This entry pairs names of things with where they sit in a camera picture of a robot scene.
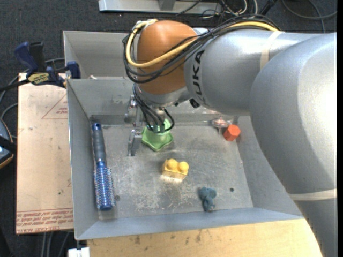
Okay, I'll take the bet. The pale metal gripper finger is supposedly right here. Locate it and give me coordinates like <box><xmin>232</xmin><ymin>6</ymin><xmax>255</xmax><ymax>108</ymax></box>
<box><xmin>124</xmin><ymin>95</ymin><xmax>137</xmax><ymax>124</ymax></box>
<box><xmin>127</xmin><ymin>128</ymin><xmax>142</xmax><ymax>157</ymax></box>

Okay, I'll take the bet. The green star-shaped cup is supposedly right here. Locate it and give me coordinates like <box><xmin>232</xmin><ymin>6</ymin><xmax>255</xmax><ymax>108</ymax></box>
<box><xmin>141</xmin><ymin>118</ymin><xmax>174</xmax><ymax>152</ymax></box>

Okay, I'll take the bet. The blue round hairbrush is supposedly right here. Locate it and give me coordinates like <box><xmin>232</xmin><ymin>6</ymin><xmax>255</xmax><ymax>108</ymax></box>
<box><xmin>91</xmin><ymin>122</ymin><xmax>116</xmax><ymax>211</ymax></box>

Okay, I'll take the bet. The grey metal bin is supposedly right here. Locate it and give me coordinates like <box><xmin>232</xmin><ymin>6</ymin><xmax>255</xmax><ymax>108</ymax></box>
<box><xmin>63</xmin><ymin>30</ymin><xmax>305</xmax><ymax>241</ymax></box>

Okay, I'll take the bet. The yellow toy brick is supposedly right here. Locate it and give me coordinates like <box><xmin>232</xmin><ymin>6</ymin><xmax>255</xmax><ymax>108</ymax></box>
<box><xmin>161</xmin><ymin>158</ymin><xmax>189</xmax><ymax>184</ymax></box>

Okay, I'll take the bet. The clear glass spinning top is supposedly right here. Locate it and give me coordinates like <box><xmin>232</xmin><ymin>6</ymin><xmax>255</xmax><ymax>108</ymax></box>
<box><xmin>211</xmin><ymin>118</ymin><xmax>232</xmax><ymax>138</ymax></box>

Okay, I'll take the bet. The brown cardboard board red print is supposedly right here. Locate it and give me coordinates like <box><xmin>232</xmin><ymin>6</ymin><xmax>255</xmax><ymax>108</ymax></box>
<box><xmin>16</xmin><ymin>72</ymin><xmax>74</xmax><ymax>235</ymax></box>

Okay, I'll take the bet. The grey-blue toy elephant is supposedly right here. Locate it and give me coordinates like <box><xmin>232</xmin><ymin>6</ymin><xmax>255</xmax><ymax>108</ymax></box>
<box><xmin>198</xmin><ymin>186</ymin><xmax>218</xmax><ymax>213</ymax></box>

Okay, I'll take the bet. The orange-red hexagonal block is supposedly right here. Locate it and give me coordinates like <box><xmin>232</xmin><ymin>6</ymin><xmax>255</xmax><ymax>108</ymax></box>
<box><xmin>222</xmin><ymin>124</ymin><xmax>241</xmax><ymax>141</ymax></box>

